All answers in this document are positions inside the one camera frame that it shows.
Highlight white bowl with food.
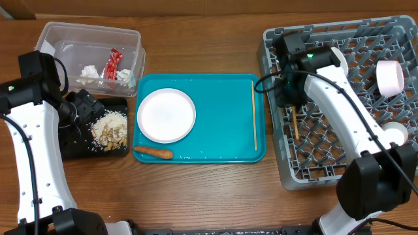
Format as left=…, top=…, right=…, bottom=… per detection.
left=331, top=47, right=349, bottom=76

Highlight grey dishwasher rack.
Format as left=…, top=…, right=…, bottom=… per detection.
left=267, top=16, right=417, bottom=190

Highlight large white bowl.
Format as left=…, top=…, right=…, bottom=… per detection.
left=376, top=60, right=404, bottom=97

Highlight clear plastic waste bin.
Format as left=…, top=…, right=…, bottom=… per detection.
left=35, top=22, right=146, bottom=97

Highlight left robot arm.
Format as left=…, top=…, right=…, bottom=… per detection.
left=1, top=50, right=140, bottom=234

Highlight teal serving tray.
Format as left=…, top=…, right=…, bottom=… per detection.
left=133, top=73, right=266, bottom=164

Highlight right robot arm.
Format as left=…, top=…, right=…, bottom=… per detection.
left=273, top=32, right=417, bottom=234

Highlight red snack wrapper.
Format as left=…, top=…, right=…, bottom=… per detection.
left=103, top=48, right=123, bottom=80

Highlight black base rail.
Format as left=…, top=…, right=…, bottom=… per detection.
left=140, top=226, right=310, bottom=235

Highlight small white cup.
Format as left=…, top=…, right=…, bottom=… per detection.
left=381, top=122, right=408, bottom=146

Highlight rice and food scraps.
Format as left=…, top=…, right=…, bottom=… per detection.
left=88, top=111, right=128, bottom=152

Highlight black food waste tray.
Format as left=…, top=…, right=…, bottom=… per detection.
left=59, top=97, right=129, bottom=161

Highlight white round plate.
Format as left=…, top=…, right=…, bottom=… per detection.
left=137, top=88, right=197, bottom=144

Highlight white tissue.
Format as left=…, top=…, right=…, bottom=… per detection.
left=76, top=65, right=99, bottom=85
left=116, top=69, right=135, bottom=88

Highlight orange carrot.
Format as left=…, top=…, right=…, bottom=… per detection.
left=133, top=146, right=174, bottom=160

